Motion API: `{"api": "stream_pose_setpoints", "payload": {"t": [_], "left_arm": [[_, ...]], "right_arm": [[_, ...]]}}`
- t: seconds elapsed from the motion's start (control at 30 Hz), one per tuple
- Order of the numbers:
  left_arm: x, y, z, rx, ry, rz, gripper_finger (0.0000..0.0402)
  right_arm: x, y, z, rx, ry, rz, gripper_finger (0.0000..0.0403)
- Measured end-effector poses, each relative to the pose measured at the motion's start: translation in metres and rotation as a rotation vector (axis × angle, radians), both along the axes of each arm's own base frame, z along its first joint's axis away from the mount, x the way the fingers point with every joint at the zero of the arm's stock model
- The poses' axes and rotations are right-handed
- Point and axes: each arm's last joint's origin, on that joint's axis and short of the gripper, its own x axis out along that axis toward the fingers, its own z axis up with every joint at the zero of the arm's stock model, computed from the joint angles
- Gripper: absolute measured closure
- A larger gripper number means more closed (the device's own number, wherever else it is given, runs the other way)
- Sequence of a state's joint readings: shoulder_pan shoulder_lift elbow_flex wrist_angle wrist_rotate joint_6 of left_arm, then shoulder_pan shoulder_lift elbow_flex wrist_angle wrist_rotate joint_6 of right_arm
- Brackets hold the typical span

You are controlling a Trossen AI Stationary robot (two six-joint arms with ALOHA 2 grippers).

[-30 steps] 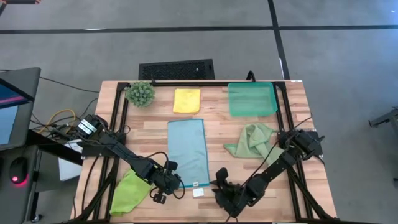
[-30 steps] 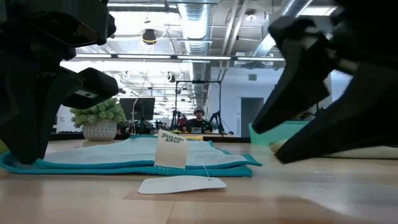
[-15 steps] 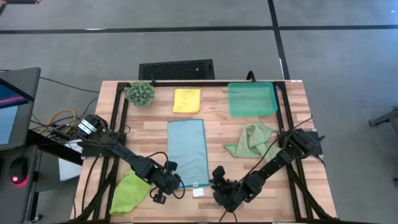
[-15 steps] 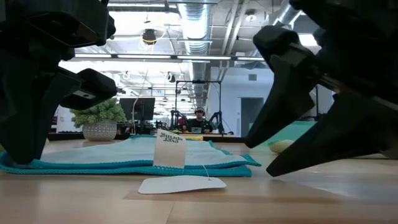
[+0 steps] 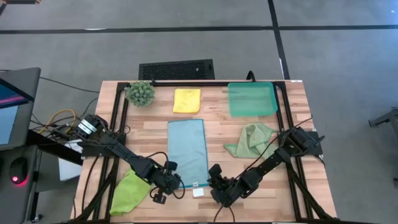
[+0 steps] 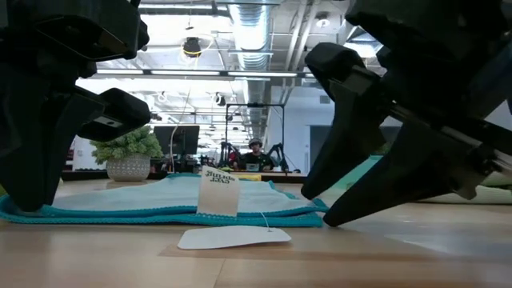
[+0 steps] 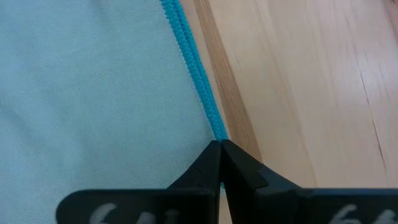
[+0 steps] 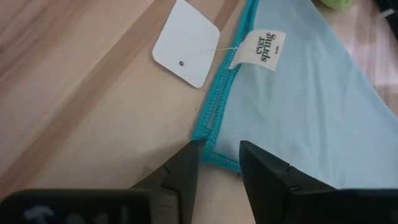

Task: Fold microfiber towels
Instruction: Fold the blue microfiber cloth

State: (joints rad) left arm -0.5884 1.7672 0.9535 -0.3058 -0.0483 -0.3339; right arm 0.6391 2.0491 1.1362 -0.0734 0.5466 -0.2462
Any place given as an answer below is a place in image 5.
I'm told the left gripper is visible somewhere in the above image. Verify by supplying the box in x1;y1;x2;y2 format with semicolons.
151;161;184;205

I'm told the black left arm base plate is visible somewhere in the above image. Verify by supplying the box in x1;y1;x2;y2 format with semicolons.
81;133;127;157

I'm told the white towel hang tag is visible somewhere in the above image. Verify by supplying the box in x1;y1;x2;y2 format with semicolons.
192;182;205;198

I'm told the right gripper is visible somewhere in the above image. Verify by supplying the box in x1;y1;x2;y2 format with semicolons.
208;163;245;208

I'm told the artificial green plant in pot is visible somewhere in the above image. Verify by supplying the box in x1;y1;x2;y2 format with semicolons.
125;80;157;108

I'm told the black cable bundle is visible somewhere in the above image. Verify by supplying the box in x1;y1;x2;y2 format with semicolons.
30;117;85;147

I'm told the black aluminium table frame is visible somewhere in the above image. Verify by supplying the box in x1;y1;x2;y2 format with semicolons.
73;80;338;224

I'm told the yellow microfiber towel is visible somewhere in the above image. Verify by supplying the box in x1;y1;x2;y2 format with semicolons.
172;88;202;115

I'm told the white box under table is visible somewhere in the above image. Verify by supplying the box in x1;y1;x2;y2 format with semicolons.
58;138;85;182

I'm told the teal translucent plastic tray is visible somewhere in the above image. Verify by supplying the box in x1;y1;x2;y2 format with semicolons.
227;82;279;118

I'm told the lime green fluffy towel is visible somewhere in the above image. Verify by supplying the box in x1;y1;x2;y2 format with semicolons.
109;167;154;217

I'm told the blue towel with teal edge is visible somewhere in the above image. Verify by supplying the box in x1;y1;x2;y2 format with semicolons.
167;118;210;189

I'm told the yellow cable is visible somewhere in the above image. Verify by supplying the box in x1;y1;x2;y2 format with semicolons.
37;108;77;134

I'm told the black computer mouse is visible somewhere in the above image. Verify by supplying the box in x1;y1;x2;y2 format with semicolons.
9;156;30;186

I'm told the grey metal stand leg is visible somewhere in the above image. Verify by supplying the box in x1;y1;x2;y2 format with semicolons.
368;107;398;132

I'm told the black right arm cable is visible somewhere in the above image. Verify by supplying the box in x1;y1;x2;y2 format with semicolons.
213;115;313;223

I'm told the dark grey side desk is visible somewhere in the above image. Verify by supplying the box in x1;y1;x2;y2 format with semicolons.
0;144;43;224

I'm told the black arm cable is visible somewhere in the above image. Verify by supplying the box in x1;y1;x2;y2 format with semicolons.
213;115;313;223
136;151;187;200

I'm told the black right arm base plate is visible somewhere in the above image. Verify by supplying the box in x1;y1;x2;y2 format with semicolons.
277;130;325;157

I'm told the thin black floor cable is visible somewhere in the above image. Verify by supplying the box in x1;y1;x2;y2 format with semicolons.
39;75;101;94

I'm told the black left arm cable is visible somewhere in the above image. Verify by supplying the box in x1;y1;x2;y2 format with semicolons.
136;151;187;200

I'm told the pale green towel teal edge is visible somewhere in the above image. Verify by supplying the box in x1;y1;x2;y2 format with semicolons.
223;123;281;160

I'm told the grey computer monitor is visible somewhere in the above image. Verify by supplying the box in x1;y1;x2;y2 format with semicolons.
0;67;42;152

